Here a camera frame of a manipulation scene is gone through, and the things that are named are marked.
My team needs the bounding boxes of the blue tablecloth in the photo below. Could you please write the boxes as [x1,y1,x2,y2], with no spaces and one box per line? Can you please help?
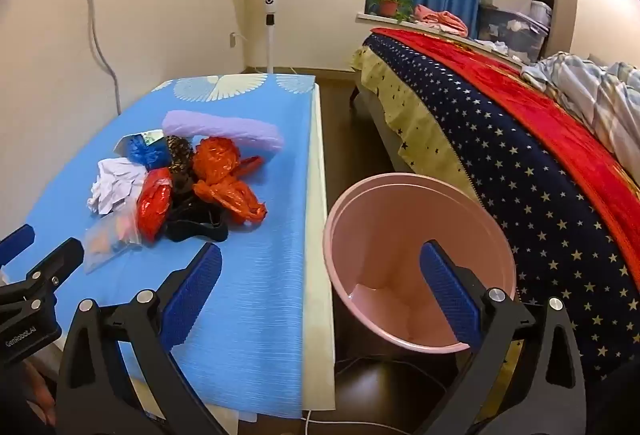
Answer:
[0,74,318,421]

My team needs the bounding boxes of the purple foam sleeve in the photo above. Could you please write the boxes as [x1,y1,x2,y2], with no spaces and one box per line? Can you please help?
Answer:
[162,110,286,161]

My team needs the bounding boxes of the white table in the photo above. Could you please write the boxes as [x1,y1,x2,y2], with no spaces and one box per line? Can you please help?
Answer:
[302,82,336,416]

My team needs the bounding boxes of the white windowsill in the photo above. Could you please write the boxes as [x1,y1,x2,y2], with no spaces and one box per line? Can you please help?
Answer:
[356,12,526,63]

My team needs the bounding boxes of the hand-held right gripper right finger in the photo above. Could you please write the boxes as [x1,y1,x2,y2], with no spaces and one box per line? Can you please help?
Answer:
[415,240,587,435]

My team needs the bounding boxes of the orange plastic bag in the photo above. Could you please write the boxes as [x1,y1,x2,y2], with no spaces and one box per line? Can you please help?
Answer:
[191,136,266,223]

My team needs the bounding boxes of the clear zip bag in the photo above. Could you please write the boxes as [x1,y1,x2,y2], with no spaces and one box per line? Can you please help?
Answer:
[82,210,143,273]

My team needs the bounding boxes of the blue plastic bag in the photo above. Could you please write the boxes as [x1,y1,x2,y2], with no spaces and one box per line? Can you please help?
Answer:
[125,134,173,171]

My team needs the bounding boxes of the red blanket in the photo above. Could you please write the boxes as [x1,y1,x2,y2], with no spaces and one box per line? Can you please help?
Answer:
[372,28,640,288]

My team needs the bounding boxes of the white packet green leaf print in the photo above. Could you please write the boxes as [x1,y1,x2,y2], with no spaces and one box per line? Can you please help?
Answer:
[114,130,166,156]

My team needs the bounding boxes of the black patterned plastic bag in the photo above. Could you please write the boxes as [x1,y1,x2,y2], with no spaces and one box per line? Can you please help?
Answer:
[165,135,196,193]

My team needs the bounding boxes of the navy star blanket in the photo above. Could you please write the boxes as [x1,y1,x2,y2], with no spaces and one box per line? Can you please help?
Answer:
[362,32,640,381]

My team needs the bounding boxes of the striped quilt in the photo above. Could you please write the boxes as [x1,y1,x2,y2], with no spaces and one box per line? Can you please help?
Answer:
[520,52,640,176]

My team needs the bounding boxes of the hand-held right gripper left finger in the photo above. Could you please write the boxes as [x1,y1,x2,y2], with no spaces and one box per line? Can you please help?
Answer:
[55,242,226,435]

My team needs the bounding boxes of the pink clothes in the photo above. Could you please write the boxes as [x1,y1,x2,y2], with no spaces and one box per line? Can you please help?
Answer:
[412,4,468,36]

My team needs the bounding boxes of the pink plastic bucket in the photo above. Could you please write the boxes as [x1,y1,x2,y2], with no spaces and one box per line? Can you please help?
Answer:
[322,172,516,356]

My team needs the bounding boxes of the potted green plant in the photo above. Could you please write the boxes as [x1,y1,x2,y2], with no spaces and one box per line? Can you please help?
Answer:
[366,0,416,23]

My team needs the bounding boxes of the red plastic bag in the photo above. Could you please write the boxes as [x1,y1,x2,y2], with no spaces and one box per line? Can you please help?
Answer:
[136,168,173,243]

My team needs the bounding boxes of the white floor cable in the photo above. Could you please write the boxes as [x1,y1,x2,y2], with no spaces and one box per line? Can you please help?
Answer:
[300,410,416,435]

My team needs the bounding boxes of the white paper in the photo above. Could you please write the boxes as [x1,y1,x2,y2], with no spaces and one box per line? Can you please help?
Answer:
[87,158,148,216]

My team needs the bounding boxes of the clear storage box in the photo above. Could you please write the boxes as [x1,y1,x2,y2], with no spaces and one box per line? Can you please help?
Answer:
[475,5,551,63]

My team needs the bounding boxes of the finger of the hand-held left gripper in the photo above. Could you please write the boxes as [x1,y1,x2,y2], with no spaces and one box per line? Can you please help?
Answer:
[0,224,36,268]
[0,237,85,321]

